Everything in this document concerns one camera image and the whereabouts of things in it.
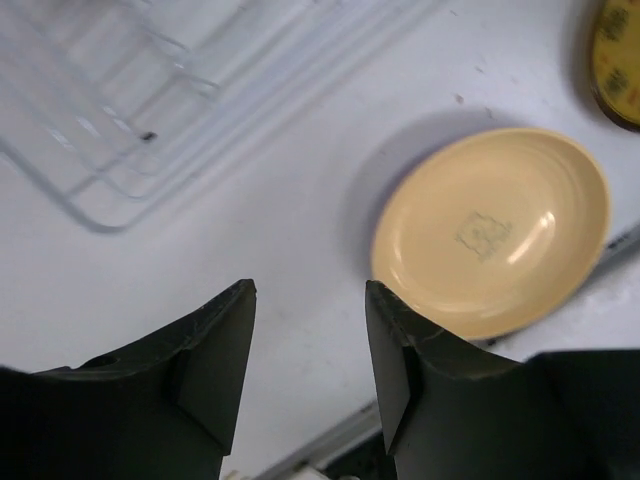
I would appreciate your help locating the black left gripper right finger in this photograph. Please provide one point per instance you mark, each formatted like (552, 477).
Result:
(451, 410)

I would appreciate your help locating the white wire dish rack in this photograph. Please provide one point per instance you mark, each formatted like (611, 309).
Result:
(110, 108)

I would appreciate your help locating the pale yellow plate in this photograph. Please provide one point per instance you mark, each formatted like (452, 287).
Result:
(494, 232)

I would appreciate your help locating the yellow patterned dark plate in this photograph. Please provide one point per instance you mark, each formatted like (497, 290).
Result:
(614, 62)

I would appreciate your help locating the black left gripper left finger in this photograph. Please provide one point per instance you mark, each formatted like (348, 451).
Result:
(162, 407)

